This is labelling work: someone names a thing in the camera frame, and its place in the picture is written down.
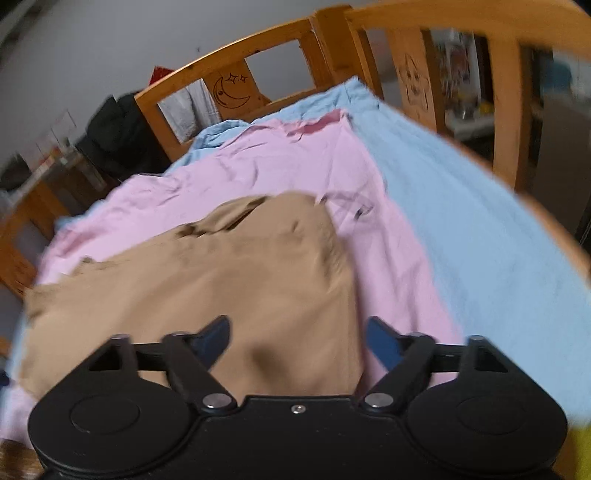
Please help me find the pink floral bed sheet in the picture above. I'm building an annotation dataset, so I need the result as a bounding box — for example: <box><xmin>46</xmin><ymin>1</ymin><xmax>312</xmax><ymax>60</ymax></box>
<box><xmin>0</xmin><ymin>110</ymin><xmax>467</xmax><ymax>444</ymax></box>

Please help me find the green cloth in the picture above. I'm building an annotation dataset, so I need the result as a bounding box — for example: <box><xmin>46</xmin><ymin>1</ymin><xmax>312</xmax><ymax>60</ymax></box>
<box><xmin>566</xmin><ymin>422</ymin><xmax>591</xmax><ymax>480</ymax></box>

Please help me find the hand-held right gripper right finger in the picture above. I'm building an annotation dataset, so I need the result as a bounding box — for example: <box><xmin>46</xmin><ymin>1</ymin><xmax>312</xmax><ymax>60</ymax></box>
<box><xmin>361</xmin><ymin>316</ymin><xmax>509</xmax><ymax>411</ymax></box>

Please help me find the tan hooded jacket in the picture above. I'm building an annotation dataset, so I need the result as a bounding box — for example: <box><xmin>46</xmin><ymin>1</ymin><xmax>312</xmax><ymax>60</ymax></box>
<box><xmin>23</xmin><ymin>191</ymin><xmax>365</xmax><ymax>402</ymax></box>

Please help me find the pale striped cloth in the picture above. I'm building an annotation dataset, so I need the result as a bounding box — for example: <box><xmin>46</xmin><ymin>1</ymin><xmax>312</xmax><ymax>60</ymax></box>
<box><xmin>158</xmin><ymin>92</ymin><xmax>197</xmax><ymax>142</ymax></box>

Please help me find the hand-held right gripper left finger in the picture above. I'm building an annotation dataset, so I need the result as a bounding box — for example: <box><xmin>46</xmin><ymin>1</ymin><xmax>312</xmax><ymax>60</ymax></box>
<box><xmin>88</xmin><ymin>316</ymin><xmax>237</xmax><ymax>412</ymax></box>

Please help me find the black puffer jacket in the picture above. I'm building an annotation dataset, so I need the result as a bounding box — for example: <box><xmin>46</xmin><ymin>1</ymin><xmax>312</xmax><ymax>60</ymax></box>
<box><xmin>76</xmin><ymin>92</ymin><xmax>171</xmax><ymax>178</ymax></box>

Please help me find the light blue bed sheet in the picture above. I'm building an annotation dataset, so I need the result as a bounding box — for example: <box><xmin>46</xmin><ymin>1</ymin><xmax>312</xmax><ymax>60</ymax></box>
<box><xmin>0</xmin><ymin>76</ymin><xmax>591</xmax><ymax>430</ymax></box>

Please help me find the black elastic cord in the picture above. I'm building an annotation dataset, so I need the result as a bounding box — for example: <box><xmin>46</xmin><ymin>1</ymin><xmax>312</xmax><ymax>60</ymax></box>
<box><xmin>321</xmin><ymin>190</ymin><xmax>376</xmax><ymax>219</ymax></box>

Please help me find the wooden bed frame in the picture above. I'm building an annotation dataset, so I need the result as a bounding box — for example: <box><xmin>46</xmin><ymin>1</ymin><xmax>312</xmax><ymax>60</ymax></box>
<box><xmin>0</xmin><ymin>0</ymin><xmax>591</xmax><ymax>301</ymax></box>

